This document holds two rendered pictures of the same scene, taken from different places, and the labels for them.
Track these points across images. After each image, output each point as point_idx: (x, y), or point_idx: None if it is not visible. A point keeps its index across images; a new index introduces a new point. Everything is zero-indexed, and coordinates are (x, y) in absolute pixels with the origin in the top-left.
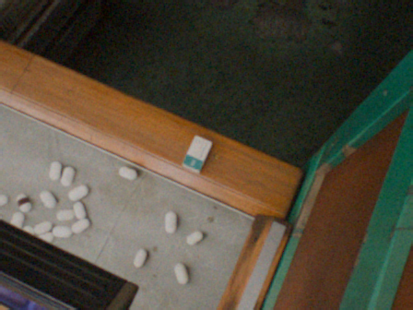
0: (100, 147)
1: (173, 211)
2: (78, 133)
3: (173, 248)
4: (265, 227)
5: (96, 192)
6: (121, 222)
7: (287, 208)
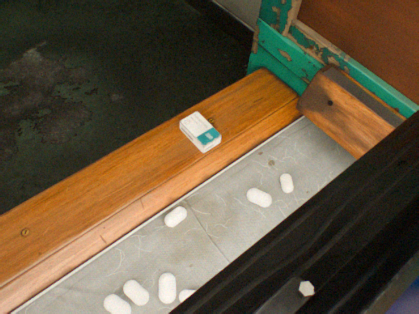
0: (120, 237)
1: (245, 193)
2: (85, 252)
3: (288, 211)
4: (323, 86)
5: (177, 268)
6: (232, 255)
7: (293, 92)
